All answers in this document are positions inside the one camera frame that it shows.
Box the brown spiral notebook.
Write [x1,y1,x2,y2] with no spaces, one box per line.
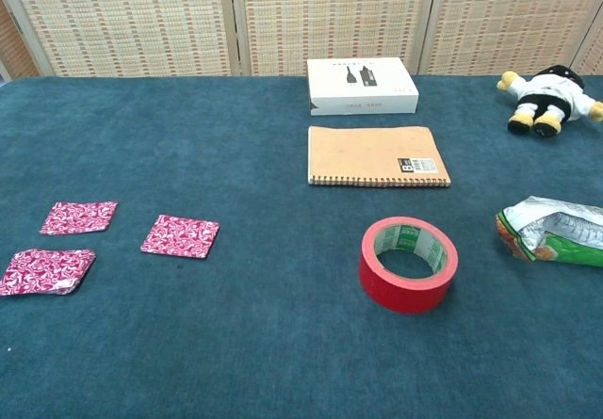
[306,124,452,189]

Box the white product box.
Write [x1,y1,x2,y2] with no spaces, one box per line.
[305,56,420,118]

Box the red tape roll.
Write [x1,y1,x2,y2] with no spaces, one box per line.
[358,216,460,315]

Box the blue felt table mat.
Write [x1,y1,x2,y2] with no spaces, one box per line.
[0,75,603,419]

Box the woven bamboo screen panel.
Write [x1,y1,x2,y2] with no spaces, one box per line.
[0,0,237,79]
[417,0,603,77]
[229,0,442,78]
[572,8,603,77]

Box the green silver snack bag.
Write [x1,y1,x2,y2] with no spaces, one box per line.
[494,195,603,268]

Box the black white plush doll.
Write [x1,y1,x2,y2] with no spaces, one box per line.
[496,63,603,139]

